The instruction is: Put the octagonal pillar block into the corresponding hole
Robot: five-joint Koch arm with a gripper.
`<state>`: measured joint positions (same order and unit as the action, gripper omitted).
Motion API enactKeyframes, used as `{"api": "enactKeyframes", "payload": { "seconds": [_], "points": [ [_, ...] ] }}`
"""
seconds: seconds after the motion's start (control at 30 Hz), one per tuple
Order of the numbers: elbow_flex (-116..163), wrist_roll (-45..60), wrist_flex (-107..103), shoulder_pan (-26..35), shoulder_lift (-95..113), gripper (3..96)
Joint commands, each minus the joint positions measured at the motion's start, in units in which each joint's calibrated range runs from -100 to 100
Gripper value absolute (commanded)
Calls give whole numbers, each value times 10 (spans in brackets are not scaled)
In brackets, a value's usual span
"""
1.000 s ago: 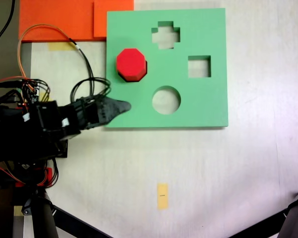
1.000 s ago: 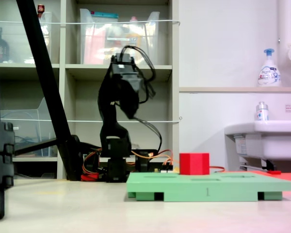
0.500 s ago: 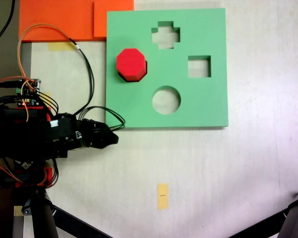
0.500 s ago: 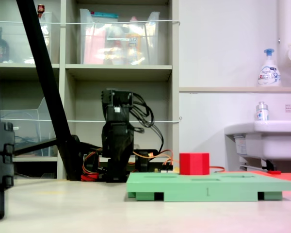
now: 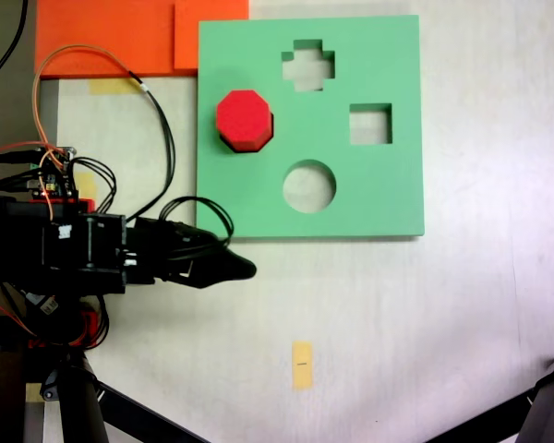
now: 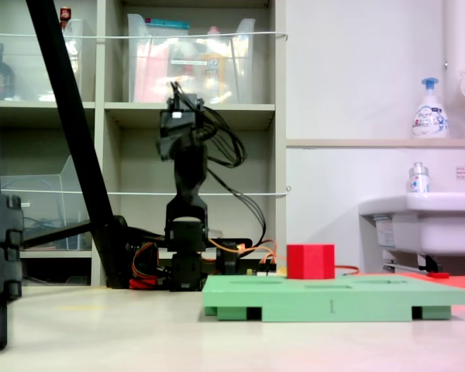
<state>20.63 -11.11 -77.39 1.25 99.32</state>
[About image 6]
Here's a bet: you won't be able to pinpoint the red octagonal pillar block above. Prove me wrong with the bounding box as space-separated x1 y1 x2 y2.
286 243 336 281

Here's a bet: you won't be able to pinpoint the green shape-hole board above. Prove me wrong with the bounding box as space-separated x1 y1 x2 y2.
201 274 465 322

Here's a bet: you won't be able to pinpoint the beige shelf unit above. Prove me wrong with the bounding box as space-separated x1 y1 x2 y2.
0 0 288 288

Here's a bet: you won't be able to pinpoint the pink-capped orange-label bottle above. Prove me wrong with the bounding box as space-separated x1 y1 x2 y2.
200 26 228 104

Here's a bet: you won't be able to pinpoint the large clear storage bin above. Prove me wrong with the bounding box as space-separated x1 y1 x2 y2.
126 13 257 105

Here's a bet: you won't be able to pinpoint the teal-edged packet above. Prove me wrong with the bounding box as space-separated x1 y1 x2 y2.
145 18 190 36

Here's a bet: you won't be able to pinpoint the black tripod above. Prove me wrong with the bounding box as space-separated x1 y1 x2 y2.
21 0 156 290

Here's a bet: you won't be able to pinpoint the black clamp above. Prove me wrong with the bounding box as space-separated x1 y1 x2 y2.
215 238 253 277

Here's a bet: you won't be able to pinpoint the empty clear plastic bin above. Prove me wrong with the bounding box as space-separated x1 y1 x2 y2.
0 154 94 251

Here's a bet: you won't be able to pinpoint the clear bin with dark bottle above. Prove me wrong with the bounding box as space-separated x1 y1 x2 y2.
0 18 84 102

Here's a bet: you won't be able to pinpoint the circuit board with connectors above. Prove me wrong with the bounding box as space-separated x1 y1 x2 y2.
244 258 290 278

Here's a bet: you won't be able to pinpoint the dark round bottle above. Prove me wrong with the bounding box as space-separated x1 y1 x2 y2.
0 42 16 102

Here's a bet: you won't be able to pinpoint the notched black stack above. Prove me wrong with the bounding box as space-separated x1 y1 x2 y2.
0 195 24 352

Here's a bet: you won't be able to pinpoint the small clear sanitizer bottle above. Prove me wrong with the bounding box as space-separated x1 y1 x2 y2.
408 161 431 194

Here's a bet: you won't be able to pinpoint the white blue soap pump bottle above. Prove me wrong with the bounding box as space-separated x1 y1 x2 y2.
411 77 450 140

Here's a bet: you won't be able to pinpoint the white sink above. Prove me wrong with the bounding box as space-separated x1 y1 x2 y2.
358 191 465 257

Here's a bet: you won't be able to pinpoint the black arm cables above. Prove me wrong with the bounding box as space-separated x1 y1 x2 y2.
170 81 267 253

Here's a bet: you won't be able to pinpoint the white shelf cord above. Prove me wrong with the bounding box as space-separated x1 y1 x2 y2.
0 31 288 42

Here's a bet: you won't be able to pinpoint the red and orange wire bundle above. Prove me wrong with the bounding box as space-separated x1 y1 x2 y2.
129 242 160 290

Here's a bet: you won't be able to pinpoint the beige wall ledge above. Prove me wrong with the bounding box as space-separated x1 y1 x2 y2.
286 138 465 148

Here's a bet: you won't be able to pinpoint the orange wires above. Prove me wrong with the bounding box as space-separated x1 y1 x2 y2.
208 238 360 277

